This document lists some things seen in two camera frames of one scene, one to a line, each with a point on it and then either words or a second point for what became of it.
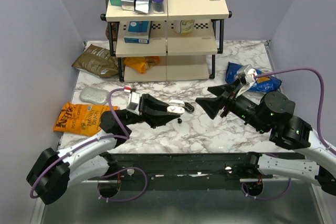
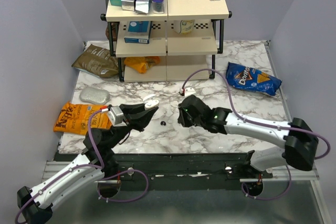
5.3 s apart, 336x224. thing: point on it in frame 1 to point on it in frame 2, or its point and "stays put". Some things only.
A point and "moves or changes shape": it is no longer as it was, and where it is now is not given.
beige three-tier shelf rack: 179,45 stays put
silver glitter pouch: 94,95 stays put
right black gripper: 212,104 to 181,117
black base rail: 214,168 stays put
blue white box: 138,32 stays put
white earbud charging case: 176,106 moves or changes shape
